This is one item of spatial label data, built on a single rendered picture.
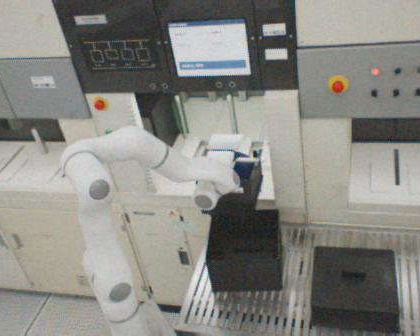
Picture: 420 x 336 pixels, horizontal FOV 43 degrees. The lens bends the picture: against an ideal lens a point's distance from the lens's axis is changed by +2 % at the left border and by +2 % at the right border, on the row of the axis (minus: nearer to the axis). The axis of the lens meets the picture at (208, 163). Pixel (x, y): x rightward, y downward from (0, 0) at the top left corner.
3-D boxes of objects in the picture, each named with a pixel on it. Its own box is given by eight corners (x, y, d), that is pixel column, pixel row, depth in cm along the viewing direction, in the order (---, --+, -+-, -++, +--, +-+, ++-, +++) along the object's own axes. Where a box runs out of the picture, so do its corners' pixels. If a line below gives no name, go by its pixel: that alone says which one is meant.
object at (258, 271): (217, 241, 226) (211, 211, 216) (282, 239, 222) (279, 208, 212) (211, 292, 204) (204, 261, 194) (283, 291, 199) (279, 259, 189)
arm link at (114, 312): (112, 329, 175) (91, 280, 161) (92, 294, 188) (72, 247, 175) (144, 310, 179) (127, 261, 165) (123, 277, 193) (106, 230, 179)
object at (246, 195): (199, 221, 209) (185, 156, 191) (212, 189, 224) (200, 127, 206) (259, 225, 202) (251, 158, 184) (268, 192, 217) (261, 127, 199)
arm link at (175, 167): (184, 129, 156) (242, 170, 177) (145, 147, 165) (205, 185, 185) (184, 154, 151) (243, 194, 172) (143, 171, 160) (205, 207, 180)
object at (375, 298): (309, 325, 186) (307, 301, 178) (314, 262, 209) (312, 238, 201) (400, 334, 178) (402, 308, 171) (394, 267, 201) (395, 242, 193)
